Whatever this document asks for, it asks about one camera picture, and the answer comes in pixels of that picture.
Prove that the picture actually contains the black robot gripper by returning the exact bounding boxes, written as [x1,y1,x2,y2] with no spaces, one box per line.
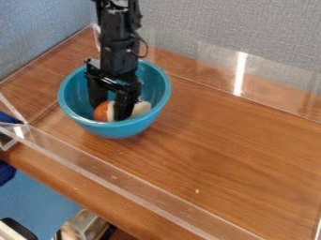
[86,40,142,121]

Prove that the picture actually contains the brown and white toy mushroom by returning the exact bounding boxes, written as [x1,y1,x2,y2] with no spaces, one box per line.
[94,100,151,122]

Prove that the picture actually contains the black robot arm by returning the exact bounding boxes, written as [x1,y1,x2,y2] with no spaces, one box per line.
[86,0,142,121]

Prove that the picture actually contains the blue plastic bowl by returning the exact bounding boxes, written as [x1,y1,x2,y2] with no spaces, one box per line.
[57,60,171,139]

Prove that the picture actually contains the clear acrylic front barrier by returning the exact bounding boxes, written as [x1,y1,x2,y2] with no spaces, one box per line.
[0,92,269,240]

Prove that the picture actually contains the clear acrylic barrier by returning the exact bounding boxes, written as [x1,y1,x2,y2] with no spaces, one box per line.
[147,46,321,124]
[0,92,269,240]

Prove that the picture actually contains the blue cloth object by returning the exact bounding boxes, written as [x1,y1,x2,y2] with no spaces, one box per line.
[0,111,21,187]

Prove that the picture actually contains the clear acrylic back barrier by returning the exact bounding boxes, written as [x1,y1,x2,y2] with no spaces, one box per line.
[147,46,321,124]

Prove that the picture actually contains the clear plastic container below table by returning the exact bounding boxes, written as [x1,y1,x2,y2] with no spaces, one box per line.
[51,209,110,240]

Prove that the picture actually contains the black and white object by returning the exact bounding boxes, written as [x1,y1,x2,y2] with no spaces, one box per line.
[0,217,39,240]

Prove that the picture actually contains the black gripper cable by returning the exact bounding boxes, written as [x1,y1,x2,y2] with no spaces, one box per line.
[131,31,151,60]

